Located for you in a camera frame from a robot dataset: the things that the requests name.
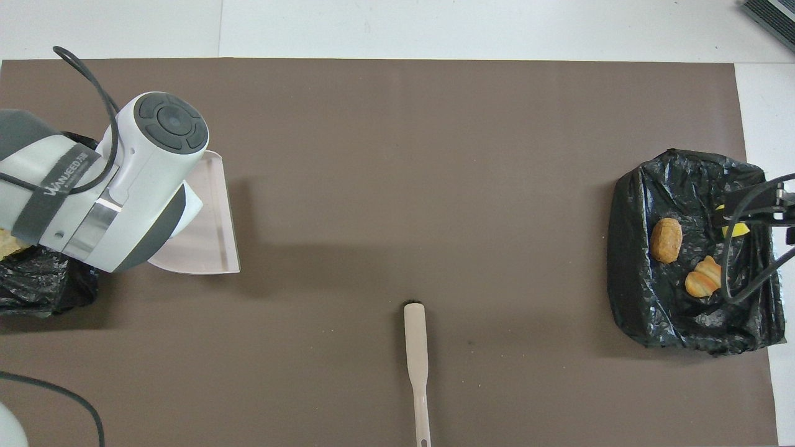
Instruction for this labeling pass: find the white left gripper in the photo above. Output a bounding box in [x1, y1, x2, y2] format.
[176, 179, 204, 242]

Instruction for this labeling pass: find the beige plastic dustpan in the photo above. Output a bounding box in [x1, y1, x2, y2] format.
[148, 150, 241, 275]

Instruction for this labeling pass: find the yellow sponge piece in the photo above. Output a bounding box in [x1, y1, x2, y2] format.
[714, 204, 751, 239]

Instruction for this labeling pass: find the brown oval bun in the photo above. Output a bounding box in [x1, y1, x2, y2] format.
[651, 217, 684, 264]

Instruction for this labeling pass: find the orange striped croissant piece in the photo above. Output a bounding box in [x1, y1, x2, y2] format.
[684, 255, 725, 299]

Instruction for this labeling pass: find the beige torn bread piece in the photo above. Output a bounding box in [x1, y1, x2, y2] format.
[0, 228, 33, 261]

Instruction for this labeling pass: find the black bag lined bin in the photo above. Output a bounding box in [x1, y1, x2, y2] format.
[0, 131, 101, 317]
[607, 148, 787, 356]

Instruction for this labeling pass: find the grey ribbed vent device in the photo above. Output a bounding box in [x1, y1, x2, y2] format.
[740, 0, 795, 53]

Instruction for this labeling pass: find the brown table mat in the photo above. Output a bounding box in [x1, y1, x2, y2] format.
[0, 58, 780, 447]

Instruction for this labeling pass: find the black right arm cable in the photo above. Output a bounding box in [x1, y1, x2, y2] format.
[720, 173, 795, 305]

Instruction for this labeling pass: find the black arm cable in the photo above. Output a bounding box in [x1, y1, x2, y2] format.
[720, 173, 795, 305]
[0, 46, 120, 447]

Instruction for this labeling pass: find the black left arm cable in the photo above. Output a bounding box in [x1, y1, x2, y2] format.
[0, 46, 120, 447]

